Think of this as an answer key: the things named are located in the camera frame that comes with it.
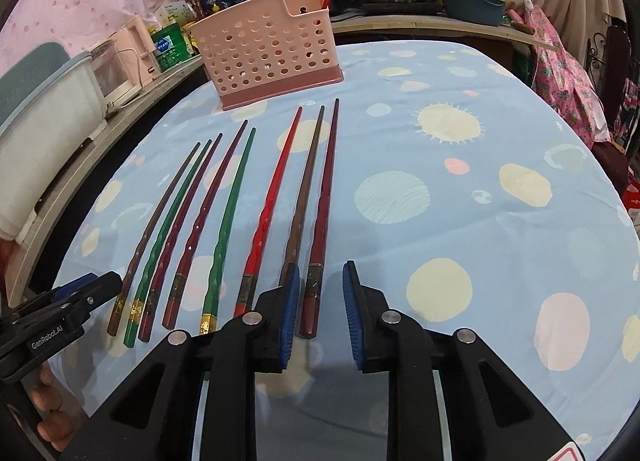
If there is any blue dotted tablecloth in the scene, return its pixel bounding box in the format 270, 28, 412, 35
50, 38, 640, 461

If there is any person's left hand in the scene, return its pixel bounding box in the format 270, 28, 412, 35
27, 361, 76, 452

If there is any black induction cooker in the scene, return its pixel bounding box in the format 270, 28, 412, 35
332, 1, 446, 20

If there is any pink perforated plastic basket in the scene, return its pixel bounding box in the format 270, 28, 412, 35
189, 0, 346, 112

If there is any stack of blue yellow bowls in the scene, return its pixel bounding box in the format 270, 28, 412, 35
435, 0, 508, 26

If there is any white storage box blue lid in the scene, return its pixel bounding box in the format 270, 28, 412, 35
0, 41, 108, 242

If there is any pink electric kettle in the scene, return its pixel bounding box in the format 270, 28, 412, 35
117, 16, 163, 86

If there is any brown chopstick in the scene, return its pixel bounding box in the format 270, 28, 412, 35
280, 106, 326, 287
107, 142, 202, 336

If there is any dark red chopstick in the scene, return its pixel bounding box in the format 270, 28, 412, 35
298, 98, 342, 340
138, 134, 223, 343
162, 120, 249, 329

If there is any grey kitchen counter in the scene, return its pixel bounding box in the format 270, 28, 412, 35
330, 15, 561, 54

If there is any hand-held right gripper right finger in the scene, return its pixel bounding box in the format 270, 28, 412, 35
342, 262, 576, 461

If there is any green chopstick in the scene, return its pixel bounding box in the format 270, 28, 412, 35
122, 140, 213, 348
200, 128, 257, 338

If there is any white glass blender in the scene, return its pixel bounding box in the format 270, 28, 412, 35
90, 38, 138, 106

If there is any pink floral cloth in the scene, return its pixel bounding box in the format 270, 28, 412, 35
525, 6, 601, 152

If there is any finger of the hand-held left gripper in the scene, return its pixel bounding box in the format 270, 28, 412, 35
0, 272, 123, 382
0, 272, 101, 342

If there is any green plastic canister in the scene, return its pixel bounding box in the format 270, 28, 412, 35
150, 23, 193, 72

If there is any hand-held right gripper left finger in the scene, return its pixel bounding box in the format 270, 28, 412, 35
60, 263, 301, 461

